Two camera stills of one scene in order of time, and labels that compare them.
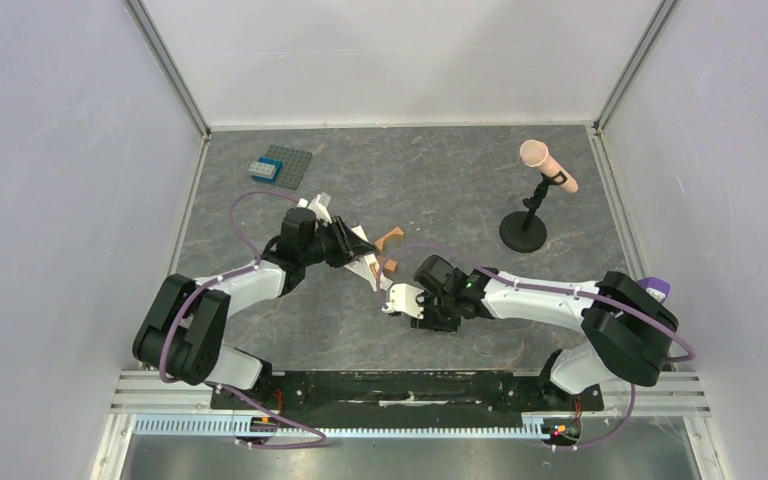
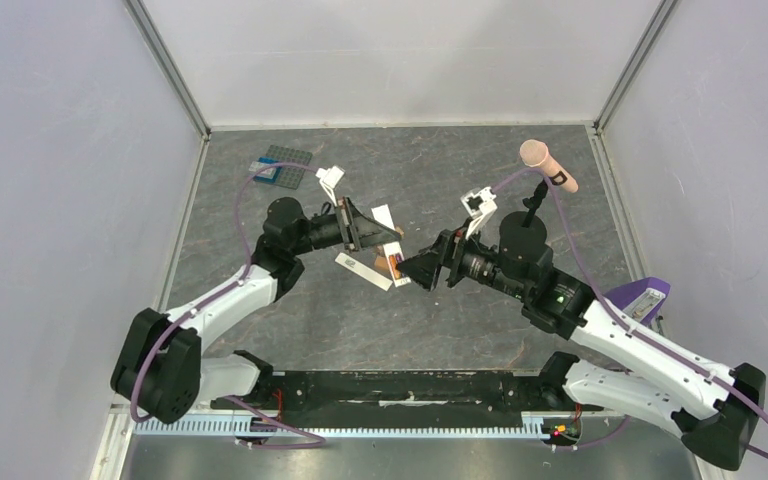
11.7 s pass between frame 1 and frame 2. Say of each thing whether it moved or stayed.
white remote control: moved
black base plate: stayed
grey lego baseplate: stayed
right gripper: moved
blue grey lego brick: stayed
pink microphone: stayed
